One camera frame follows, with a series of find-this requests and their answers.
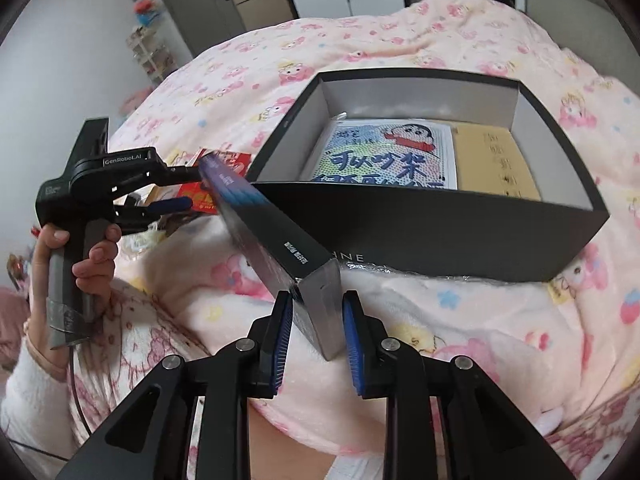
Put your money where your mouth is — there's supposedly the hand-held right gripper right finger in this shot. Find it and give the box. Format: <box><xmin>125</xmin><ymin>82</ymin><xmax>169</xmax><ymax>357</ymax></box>
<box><xmin>341</xmin><ymin>290</ymin><xmax>578</xmax><ymax>480</ymax></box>

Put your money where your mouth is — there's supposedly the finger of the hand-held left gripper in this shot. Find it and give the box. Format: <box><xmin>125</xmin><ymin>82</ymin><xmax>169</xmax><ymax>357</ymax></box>
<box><xmin>149</xmin><ymin>164</ymin><xmax>207</xmax><ymax>185</ymax></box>
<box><xmin>112</xmin><ymin>196</ymin><xmax>194</xmax><ymax>223</ymax></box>

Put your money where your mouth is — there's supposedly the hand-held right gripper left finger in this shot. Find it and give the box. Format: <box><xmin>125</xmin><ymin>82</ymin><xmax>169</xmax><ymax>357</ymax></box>
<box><xmin>55</xmin><ymin>290</ymin><xmax>296</xmax><ymax>480</ymax></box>

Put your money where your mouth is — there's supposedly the dark slim box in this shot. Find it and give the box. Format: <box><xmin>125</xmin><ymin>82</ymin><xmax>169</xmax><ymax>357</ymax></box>
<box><xmin>199</xmin><ymin>151</ymin><xmax>347</xmax><ymax>362</ymax></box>

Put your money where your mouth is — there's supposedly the black cardboard box container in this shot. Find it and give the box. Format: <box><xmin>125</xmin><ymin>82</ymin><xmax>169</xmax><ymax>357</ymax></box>
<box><xmin>246</xmin><ymin>69</ymin><xmax>612</xmax><ymax>284</ymax></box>

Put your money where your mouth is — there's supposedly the person's left forearm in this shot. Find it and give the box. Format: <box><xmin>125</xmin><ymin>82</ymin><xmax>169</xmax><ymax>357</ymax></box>
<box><xmin>0</xmin><ymin>327</ymin><xmax>78</xmax><ymax>463</ymax></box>

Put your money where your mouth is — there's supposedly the person's left hand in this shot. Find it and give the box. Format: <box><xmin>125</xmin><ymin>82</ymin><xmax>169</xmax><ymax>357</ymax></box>
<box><xmin>27</xmin><ymin>224</ymin><xmax>122</xmax><ymax>356</ymax></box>

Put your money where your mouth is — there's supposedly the red packet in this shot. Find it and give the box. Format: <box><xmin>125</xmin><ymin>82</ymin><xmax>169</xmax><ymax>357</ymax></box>
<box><xmin>176</xmin><ymin>146</ymin><xmax>252</xmax><ymax>217</ymax></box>

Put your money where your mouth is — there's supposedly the small shelf rack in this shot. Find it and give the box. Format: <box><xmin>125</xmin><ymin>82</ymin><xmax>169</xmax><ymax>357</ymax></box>
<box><xmin>124</xmin><ymin>26</ymin><xmax>182</xmax><ymax>84</ymax></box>

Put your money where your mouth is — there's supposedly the person's pink printed pajamas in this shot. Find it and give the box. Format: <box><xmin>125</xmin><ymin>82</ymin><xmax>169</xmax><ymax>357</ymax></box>
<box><xmin>67</xmin><ymin>280</ymin><xmax>221</xmax><ymax>461</ymax></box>

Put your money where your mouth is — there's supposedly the plush toy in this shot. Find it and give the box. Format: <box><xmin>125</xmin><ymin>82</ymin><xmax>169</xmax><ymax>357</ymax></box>
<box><xmin>130</xmin><ymin>0</ymin><xmax>164</xmax><ymax>29</ymax></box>

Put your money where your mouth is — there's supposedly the cartoon print picture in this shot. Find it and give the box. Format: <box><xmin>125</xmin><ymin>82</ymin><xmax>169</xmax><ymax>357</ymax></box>
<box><xmin>310</xmin><ymin>119</ymin><xmax>461</xmax><ymax>192</ymax></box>

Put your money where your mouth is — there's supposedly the tan envelope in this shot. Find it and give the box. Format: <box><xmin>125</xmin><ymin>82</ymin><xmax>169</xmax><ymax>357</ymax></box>
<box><xmin>451</xmin><ymin>124</ymin><xmax>544</xmax><ymax>202</ymax></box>

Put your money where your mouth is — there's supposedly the pink printed blanket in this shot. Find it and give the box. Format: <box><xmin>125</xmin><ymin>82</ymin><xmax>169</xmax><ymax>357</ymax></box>
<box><xmin>70</xmin><ymin>0</ymin><xmax>640</xmax><ymax>480</ymax></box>

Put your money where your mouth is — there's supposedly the beige sofa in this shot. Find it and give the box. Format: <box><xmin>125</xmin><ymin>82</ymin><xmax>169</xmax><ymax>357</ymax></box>
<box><xmin>520</xmin><ymin>0</ymin><xmax>640</xmax><ymax>92</ymax></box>

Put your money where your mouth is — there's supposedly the black cable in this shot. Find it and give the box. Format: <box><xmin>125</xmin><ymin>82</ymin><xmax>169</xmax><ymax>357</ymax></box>
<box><xmin>67</xmin><ymin>347</ymin><xmax>98</xmax><ymax>438</ymax></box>

